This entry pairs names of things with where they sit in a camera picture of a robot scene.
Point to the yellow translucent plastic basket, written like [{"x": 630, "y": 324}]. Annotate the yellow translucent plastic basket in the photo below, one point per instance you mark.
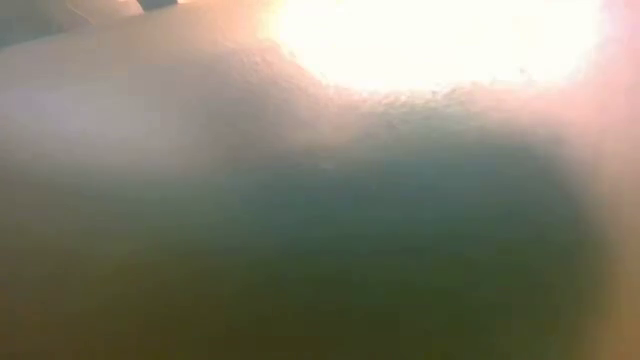
[{"x": 100, "y": 100}]

